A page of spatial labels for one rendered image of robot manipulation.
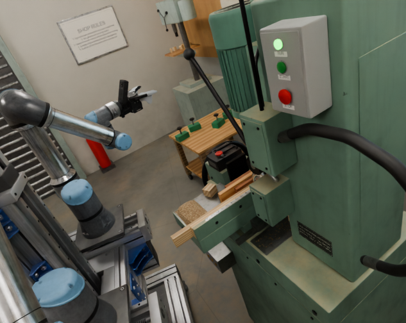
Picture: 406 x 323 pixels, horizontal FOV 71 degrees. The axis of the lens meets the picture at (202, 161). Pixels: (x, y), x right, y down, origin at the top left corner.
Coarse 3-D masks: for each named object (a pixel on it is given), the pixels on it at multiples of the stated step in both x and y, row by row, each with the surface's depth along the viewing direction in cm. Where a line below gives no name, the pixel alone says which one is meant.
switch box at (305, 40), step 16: (320, 16) 46; (272, 32) 49; (288, 32) 46; (304, 32) 44; (320, 32) 46; (272, 48) 51; (288, 48) 48; (304, 48) 45; (320, 48) 47; (272, 64) 53; (288, 64) 49; (304, 64) 47; (320, 64) 48; (272, 80) 55; (288, 80) 51; (304, 80) 48; (320, 80) 49; (272, 96) 57; (304, 96) 50; (320, 96) 51; (288, 112) 56; (304, 112) 52; (320, 112) 52
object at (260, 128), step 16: (256, 112) 66; (272, 112) 63; (256, 128) 64; (272, 128) 63; (288, 128) 65; (256, 144) 67; (272, 144) 64; (288, 144) 67; (256, 160) 71; (272, 160) 66; (288, 160) 69
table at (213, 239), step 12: (216, 192) 111; (204, 204) 107; (216, 204) 105; (240, 216) 98; (252, 216) 101; (228, 228) 97; (192, 240) 101; (204, 240) 93; (216, 240) 96; (204, 252) 95
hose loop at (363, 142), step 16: (304, 128) 56; (320, 128) 53; (336, 128) 51; (352, 144) 48; (368, 144) 47; (384, 160) 45; (400, 176) 44; (368, 256) 65; (384, 272) 60; (400, 272) 56
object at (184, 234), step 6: (246, 186) 103; (240, 192) 101; (228, 198) 100; (210, 210) 97; (204, 216) 96; (192, 222) 95; (186, 228) 93; (174, 234) 93; (180, 234) 92; (186, 234) 93; (192, 234) 94; (174, 240) 91; (180, 240) 93; (186, 240) 94
